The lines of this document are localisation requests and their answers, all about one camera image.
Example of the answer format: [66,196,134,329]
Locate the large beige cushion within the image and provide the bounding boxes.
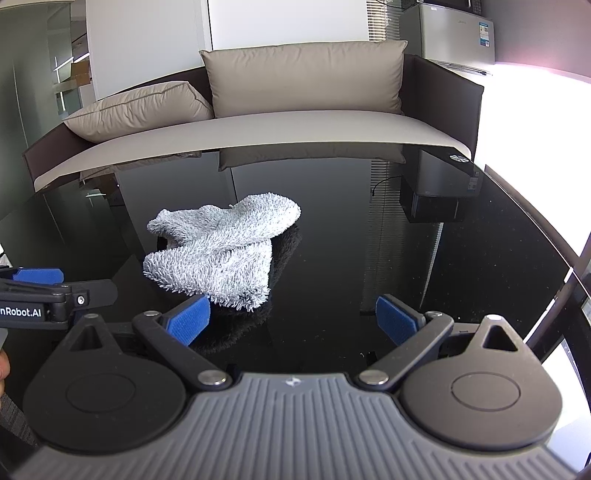
[199,40,408,119]

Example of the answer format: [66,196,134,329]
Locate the white window blind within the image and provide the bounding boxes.
[366,0,403,43]

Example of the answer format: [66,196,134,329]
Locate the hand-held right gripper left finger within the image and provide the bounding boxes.
[64,295,233,392]

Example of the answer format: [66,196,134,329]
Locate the grey fluffy towel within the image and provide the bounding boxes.
[142,194,302,313]

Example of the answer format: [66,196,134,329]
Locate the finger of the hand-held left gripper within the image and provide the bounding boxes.
[0,267,65,296]
[51,279,118,319]

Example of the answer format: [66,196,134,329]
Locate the black box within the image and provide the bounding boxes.
[400,148,478,223]

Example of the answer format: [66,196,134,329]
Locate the small beige cushion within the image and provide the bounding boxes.
[63,81,214,143]

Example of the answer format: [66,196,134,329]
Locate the black microwave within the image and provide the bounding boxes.
[418,0,483,14]

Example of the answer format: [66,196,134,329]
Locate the silver fridge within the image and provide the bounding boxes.
[401,4,496,75]

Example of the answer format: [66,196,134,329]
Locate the beige sofa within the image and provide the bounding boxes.
[22,54,485,193]

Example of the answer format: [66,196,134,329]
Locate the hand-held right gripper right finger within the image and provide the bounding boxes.
[353,295,530,391]

